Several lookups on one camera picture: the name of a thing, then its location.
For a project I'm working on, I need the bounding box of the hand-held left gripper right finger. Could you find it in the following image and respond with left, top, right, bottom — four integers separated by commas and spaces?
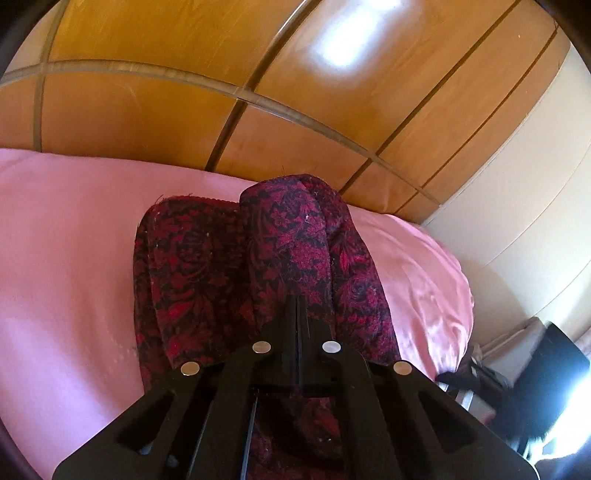
298, 296, 539, 480

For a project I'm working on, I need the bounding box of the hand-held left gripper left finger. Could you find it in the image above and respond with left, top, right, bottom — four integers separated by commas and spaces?
52, 294, 299, 480

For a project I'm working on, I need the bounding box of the red floral garment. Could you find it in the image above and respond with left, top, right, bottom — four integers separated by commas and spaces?
132, 173, 400, 480

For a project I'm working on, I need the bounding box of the grey cloth pile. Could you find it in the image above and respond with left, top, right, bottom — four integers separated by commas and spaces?
436, 318, 546, 426

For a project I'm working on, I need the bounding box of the black bag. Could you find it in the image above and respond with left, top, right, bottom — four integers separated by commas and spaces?
496, 322, 590, 441

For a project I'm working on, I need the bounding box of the pink bed sheet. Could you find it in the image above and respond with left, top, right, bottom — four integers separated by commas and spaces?
0, 148, 474, 480

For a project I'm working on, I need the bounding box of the wooden wardrobe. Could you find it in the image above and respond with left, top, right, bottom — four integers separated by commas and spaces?
0, 0, 571, 227

